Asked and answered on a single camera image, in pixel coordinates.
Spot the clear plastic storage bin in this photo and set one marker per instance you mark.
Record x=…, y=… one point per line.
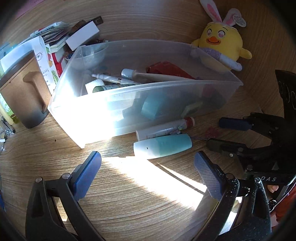
x=89, y=117

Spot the white tube red cap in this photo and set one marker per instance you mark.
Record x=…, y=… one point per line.
x=171, y=128

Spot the stack of papers and books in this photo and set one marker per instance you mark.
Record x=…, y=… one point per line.
x=57, y=33

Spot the red pouch in bin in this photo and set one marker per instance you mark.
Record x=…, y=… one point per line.
x=167, y=68

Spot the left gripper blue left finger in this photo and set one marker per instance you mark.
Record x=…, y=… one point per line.
x=84, y=174

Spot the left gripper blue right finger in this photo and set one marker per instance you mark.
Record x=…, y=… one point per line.
x=211, y=174

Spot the teal white tube bottle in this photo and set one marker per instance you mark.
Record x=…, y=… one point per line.
x=163, y=146

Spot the pink tube grey cap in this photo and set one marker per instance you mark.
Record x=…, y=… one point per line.
x=135, y=75

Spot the teal tape roll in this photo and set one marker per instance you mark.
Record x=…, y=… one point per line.
x=155, y=106

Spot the white rectangular box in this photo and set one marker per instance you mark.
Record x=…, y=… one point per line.
x=83, y=35

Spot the white pen gold tip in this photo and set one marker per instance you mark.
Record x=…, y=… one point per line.
x=115, y=80

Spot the person's right hand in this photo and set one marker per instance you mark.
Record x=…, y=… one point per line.
x=272, y=188

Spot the white carton with fruit print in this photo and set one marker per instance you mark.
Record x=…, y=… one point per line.
x=38, y=46

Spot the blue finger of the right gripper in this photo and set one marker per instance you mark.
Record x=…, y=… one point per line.
x=222, y=146
x=234, y=124

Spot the brown mug with lid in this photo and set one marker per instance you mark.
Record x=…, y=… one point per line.
x=25, y=91

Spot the yellow chick plush toy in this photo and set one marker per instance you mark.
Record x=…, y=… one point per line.
x=220, y=39

